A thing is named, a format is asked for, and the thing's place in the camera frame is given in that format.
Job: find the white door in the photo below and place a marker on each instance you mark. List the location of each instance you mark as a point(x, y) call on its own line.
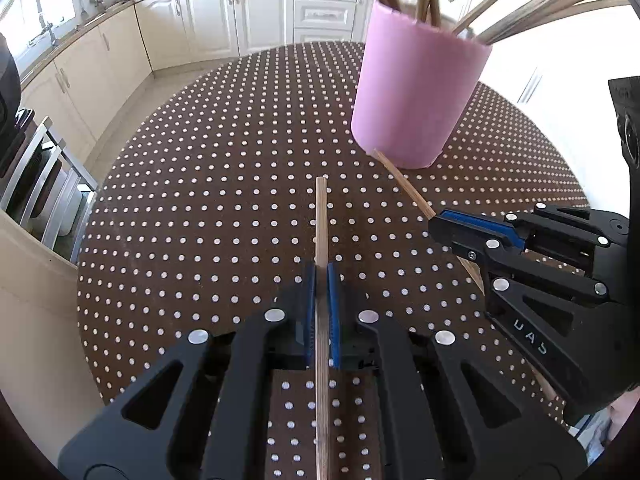
point(557, 74)

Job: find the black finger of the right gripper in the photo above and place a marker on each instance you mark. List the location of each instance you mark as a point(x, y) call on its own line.
point(583, 281)
point(561, 233)

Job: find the cream lower kitchen cabinets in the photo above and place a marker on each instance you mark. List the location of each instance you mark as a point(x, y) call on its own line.
point(86, 82)

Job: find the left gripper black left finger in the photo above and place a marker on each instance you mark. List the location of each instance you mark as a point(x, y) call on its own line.
point(201, 411)

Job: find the pink cylindrical utensil holder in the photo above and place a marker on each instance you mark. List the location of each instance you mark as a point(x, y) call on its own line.
point(415, 81)

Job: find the brown polka dot tablecloth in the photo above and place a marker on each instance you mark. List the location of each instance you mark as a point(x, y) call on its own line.
point(209, 208)

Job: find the kitchen sink faucet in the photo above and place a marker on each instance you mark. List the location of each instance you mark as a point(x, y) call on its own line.
point(46, 28)

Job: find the black air fryer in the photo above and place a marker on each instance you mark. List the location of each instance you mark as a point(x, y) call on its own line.
point(10, 92)

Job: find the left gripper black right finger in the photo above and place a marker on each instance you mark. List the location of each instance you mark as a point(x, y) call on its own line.
point(444, 412)

